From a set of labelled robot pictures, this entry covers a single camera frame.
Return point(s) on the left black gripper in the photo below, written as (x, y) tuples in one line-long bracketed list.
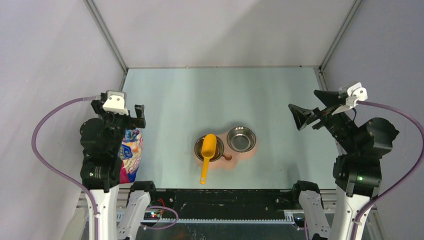
[(133, 122)]

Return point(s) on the steel bowl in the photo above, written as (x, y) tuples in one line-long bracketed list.
[(241, 139), (218, 152)]

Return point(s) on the electronics board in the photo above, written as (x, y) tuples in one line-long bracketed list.
[(152, 216), (299, 220)]

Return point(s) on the pink double bowl stand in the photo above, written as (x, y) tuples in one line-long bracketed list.
[(229, 158)]

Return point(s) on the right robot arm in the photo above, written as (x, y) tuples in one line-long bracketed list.
[(357, 172)]

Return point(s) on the right steel bowl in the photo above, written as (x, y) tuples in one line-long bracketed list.
[(241, 139)]

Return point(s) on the yellow plastic scoop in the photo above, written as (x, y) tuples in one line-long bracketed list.
[(208, 151)]

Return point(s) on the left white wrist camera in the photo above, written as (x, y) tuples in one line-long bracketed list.
[(115, 102)]

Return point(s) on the left steel bowl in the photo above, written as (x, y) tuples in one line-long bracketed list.
[(218, 152)]

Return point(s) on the left electronics board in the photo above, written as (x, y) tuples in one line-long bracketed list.
[(152, 216)]

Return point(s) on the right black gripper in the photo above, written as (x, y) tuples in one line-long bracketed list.
[(329, 98)]

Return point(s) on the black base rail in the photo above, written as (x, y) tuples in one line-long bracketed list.
[(228, 204)]

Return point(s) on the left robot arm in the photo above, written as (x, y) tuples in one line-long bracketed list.
[(101, 139)]

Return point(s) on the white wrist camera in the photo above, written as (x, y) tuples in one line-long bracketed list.
[(350, 95), (115, 102)]

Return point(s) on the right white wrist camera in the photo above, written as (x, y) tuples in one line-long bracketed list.
[(350, 95)]

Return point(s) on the colourful pet food bag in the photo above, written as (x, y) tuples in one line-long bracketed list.
[(130, 153)]

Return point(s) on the right electronics board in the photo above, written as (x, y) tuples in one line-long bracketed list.
[(299, 220)]

